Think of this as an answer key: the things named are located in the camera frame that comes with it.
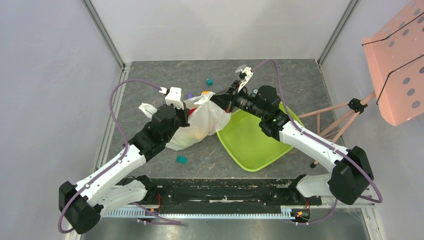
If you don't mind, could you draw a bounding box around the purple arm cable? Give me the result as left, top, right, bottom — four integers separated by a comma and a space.
251, 58, 384, 205
57, 78, 167, 235

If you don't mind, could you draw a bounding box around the green plastic tray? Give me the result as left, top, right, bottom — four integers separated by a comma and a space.
216, 110, 293, 172

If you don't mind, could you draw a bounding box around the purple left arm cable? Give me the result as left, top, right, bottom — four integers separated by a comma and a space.
57, 78, 167, 235

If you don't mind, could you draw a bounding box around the red fake apple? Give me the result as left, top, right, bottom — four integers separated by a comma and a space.
188, 108, 197, 116

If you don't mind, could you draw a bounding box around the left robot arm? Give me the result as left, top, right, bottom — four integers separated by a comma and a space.
57, 102, 190, 235

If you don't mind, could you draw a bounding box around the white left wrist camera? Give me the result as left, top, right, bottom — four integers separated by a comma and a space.
159, 87, 185, 110

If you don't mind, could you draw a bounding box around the white plastic bag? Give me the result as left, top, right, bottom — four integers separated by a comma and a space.
138, 93, 232, 151

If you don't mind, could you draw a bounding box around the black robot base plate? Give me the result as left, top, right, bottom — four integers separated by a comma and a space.
144, 178, 323, 206

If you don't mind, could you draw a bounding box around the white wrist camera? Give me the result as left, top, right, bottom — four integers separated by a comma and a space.
159, 87, 185, 110
235, 64, 254, 93

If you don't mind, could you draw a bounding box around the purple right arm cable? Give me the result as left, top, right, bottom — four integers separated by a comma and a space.
251, 58, 384, 205

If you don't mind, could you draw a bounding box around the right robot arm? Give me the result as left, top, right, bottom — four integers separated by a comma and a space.
210, 80, 374, 205

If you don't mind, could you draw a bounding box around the teal block near base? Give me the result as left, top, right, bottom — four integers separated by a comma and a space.
175, 155, 188, 164

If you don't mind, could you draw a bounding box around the pink music stand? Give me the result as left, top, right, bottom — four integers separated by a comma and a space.
298, 0, 424, 169

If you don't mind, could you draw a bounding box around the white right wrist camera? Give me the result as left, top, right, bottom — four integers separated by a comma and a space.
235, 64, 254, 93

